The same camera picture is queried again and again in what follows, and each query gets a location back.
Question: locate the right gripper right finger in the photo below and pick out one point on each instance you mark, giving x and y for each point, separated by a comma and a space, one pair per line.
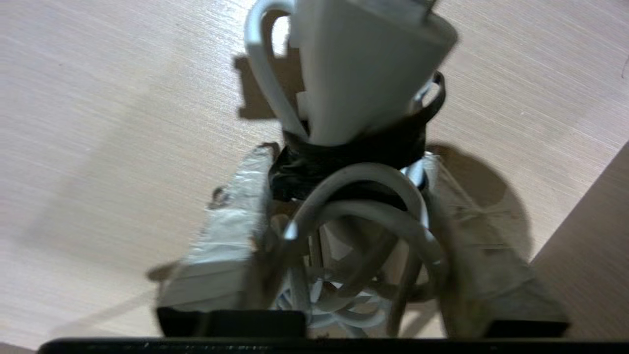
484, 265

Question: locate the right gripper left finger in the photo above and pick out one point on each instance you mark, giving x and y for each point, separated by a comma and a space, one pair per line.
223, 255

